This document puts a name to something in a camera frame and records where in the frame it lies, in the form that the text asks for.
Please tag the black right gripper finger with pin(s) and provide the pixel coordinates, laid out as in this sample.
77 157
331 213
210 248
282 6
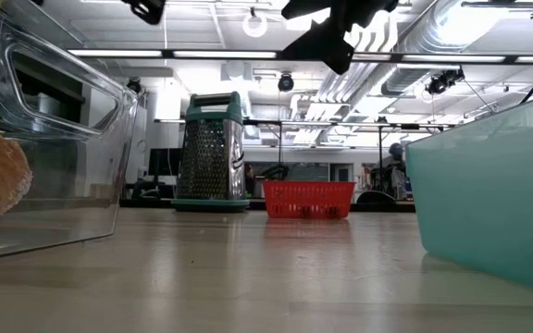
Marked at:
308 7
326 46

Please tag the background black robot arm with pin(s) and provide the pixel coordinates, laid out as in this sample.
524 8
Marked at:
276 172

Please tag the overhead light bar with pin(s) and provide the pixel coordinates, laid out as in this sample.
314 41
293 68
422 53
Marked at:
118 53

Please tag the person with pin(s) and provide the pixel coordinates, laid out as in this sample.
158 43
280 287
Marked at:
393 171
250 178

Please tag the red plastic mesh basket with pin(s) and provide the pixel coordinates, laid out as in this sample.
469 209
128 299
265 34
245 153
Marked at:
308 194

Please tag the black computer monitor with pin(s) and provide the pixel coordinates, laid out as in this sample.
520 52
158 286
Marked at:
161 162

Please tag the teal metal box grater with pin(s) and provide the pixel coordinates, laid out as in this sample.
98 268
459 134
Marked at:
211 157

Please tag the clear plastic container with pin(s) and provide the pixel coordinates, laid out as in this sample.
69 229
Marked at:
72 185

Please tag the green translucent plastic container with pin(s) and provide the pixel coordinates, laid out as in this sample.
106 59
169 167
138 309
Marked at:
488 194

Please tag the silver ventilation duct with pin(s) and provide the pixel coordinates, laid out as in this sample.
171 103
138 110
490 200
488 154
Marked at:
433 41

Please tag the black ceiling camera cluster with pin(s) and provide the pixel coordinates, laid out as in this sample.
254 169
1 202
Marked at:
442 81

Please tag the black background rig frame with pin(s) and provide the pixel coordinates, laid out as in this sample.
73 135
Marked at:
380 139

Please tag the black aluminium table frame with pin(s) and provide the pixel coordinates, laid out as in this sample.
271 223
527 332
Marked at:
387 206

